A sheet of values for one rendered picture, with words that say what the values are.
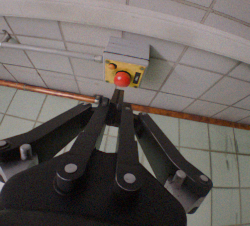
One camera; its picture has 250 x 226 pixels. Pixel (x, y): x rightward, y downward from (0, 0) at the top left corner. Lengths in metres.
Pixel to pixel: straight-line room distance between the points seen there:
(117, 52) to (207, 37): 0.19
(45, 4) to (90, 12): 0.09
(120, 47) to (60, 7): 0.15
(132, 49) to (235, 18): 0.22
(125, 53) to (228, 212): 0.73
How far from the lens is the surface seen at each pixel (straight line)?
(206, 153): 0.72
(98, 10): 0.31
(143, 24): 0.31
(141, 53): 0.33
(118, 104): 0.16
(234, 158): 0.82
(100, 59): 0.36
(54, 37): 0.43
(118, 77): 0.32
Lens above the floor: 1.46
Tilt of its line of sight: 3 degrees down
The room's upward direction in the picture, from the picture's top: 80 degrees counter-clockwise
